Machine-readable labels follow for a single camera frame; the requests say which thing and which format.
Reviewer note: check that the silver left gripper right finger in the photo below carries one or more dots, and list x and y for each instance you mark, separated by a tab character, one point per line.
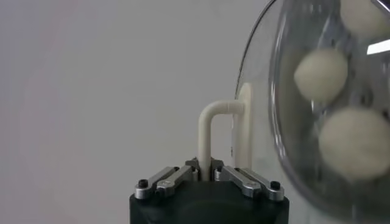
246	182

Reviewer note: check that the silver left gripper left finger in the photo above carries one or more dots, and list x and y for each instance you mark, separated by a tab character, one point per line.
170	181

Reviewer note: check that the white steamed baozi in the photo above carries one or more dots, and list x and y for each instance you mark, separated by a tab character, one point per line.
362	15
355	143
321	74

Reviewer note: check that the glass pot lid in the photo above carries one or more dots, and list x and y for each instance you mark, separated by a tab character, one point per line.
204	137

